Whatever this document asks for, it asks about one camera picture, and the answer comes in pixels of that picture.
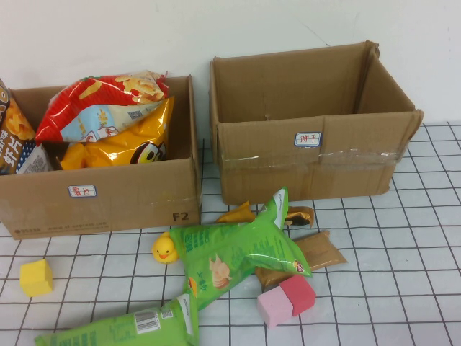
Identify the cardboard box with F2 print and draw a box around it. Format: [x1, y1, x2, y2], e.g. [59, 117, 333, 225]
[0, 74, 202, 241]

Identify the red fries snack bag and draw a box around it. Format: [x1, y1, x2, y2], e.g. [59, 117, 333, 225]
[35, 69, 169, 145]

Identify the white label on F2 box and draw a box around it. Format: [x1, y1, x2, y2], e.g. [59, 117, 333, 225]
[67, 185, 98, 199]

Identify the dark pink foam cube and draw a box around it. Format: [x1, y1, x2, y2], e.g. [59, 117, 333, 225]
[279, 276, 317, 317]

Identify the tall taped cardboard box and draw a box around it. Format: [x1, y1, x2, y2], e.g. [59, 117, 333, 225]
[209, 40, 425, 205]

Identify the green bag with barcode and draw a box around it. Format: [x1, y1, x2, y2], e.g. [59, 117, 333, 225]
[34, 293, 200, 346]

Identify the yellow orange chip bag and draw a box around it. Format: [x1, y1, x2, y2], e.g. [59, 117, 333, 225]
[59, 95, 176, 171]

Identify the shiny dark gold snack packet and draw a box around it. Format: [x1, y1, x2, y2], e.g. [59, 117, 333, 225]
[285, 205, 315, 228]

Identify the yellow gold snack packet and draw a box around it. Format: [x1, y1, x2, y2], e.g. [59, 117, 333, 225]
[215, 200, 256, 225]

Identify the brown blue shrimp chip bag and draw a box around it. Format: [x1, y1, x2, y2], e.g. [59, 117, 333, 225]
[0, 79, 53, 176]

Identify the green bag with chip picture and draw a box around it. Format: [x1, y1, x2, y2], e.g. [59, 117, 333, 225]
[169, 186, 313, 313]

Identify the flat brown snack packet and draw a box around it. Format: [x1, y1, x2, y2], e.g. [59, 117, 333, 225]
[254, 229, 349, 293]

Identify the yellow foam cube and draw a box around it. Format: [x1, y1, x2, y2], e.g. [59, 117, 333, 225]
[18, 259, 54, 298]

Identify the yellow rubber duck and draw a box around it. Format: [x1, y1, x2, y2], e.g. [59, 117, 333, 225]
[151, 231, 179, 265]

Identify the light pink foam cube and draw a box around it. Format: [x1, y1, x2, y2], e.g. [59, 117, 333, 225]
[256, 288, 293, 329]

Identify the white label on tall box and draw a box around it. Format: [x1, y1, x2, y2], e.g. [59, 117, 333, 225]
[295, 131, 323, 148]

